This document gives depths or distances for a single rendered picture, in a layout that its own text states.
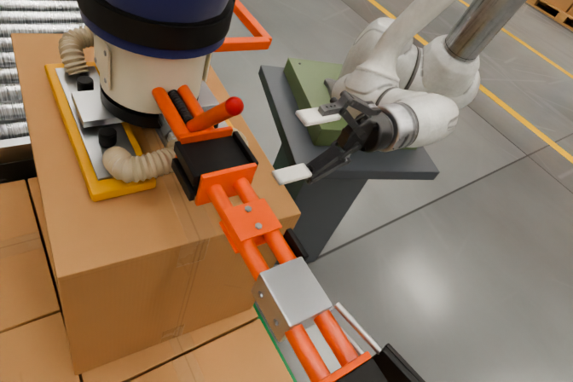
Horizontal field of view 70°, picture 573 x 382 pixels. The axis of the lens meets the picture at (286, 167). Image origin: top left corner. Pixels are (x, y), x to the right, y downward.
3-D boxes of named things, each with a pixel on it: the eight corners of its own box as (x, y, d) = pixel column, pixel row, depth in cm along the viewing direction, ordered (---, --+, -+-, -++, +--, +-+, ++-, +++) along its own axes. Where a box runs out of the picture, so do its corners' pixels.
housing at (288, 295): (247, 292, 49) (256, 273, 46) (292, 272, 53) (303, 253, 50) (275, 345, 46) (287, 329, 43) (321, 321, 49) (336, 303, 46)
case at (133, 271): (34, 162, 113) (9, 31, 85) (176, 143, 133) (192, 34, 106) (74, 376, 81) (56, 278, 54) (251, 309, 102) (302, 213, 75)
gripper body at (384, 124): (402, 126, 72) (366, 135, 67) (381, 159, 78) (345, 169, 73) (377, 99, 76) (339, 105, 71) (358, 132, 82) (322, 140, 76)
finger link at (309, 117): (339, 120, 64) (341, 116, 63) (304, 127, 60) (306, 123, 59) (329, 107, 65) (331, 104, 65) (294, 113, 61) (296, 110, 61)
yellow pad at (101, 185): (44, 72, 79) (41, 49, 76) (99, 68, 85) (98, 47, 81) (92, 203, 63) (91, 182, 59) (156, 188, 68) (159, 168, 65)
